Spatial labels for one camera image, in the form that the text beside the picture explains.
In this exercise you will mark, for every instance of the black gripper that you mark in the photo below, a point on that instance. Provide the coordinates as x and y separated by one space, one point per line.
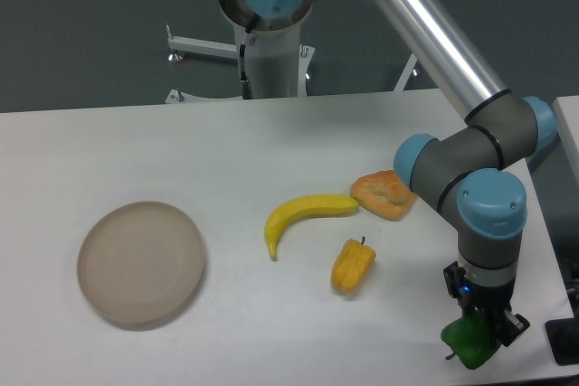
486 289

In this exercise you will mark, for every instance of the green bell pepper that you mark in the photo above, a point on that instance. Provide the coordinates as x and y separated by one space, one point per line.
471 339

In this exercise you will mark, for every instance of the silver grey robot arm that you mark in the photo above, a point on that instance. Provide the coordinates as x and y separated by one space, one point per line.
464 177

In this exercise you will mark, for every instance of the yellow bell pepper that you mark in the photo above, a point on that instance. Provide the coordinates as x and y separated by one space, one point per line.
351 265

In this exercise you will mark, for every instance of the black device at right edge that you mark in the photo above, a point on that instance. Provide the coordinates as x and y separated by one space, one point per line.
562 336

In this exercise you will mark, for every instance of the orange bread pastry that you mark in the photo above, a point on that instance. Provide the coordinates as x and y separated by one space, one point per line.
384 194

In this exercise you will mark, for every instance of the yellow banana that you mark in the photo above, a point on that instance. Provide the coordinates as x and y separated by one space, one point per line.
304 207

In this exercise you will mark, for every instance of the white side table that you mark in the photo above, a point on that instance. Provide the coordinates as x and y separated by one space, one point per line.
567 113

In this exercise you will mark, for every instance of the beige round plate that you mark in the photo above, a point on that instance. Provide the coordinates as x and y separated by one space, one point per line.
140 265

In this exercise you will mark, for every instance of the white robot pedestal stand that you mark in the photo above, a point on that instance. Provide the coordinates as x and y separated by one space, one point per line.
336 47

